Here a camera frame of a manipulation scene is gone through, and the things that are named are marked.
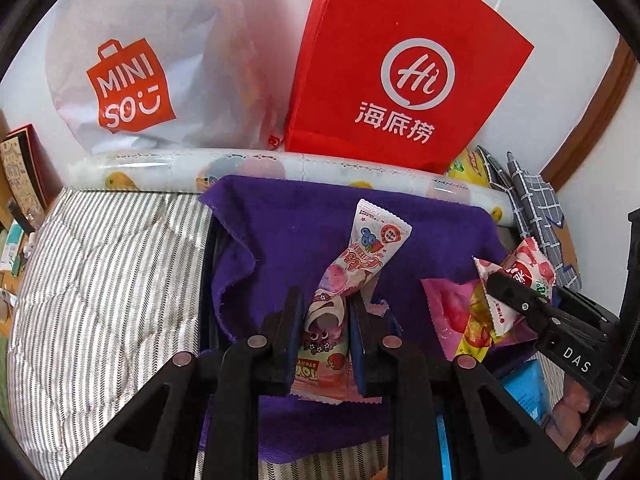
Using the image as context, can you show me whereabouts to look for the purple cloth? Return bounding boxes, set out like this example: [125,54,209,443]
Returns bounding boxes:
[198,175,538,466]

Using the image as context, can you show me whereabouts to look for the yellow pink snack packet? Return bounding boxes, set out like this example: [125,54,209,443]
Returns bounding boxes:
[452,285,536,361]

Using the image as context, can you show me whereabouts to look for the red paper bag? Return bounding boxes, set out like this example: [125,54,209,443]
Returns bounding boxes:
[283,0,536,176]

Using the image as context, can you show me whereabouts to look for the red patterned box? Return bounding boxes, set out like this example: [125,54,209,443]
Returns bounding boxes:
[0,125,58,221]

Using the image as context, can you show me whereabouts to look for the person's right hand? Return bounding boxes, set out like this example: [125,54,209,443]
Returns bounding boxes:
[552,385,631,463]

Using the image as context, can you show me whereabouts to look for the grey checked cloth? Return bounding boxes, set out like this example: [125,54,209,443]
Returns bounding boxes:
[477,145,581,286]

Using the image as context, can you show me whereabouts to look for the white teal packet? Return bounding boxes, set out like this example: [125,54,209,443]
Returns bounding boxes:
[0,225,33,276]

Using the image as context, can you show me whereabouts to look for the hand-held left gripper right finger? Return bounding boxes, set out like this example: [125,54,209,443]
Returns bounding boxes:
[347,296,583,480]

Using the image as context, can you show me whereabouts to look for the printed plastic film roll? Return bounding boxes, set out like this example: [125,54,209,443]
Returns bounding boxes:
[67,147,516,226]

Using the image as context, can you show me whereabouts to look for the white plastic bag orange logo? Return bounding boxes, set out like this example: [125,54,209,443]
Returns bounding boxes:
[45,0,286,156]

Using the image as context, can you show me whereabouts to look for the brown wooden door frame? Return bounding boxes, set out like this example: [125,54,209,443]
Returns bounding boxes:
[542,35,638,188]

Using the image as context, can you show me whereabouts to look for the grey striped quilt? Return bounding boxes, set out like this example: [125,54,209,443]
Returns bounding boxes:
[7,190,391,480]

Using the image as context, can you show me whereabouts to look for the red white snack packet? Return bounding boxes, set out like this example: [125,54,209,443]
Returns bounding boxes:
[472,238,557,336]

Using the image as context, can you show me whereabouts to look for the pink cone snack packet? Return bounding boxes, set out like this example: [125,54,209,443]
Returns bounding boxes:
[292,199,413,403]

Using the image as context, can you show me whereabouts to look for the pink strawberry snack packet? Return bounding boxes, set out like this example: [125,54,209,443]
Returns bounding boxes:
[420,278,481,361]

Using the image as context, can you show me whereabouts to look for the yellow green packets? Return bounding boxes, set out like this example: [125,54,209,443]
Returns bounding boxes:
[445,150,493,193]

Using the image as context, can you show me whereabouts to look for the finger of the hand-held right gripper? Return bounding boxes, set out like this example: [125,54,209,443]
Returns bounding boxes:
[555,287,621,331]
[487,269,618,391]

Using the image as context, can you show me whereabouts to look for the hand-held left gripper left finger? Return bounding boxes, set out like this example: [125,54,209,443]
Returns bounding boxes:
[62,285,307,480]

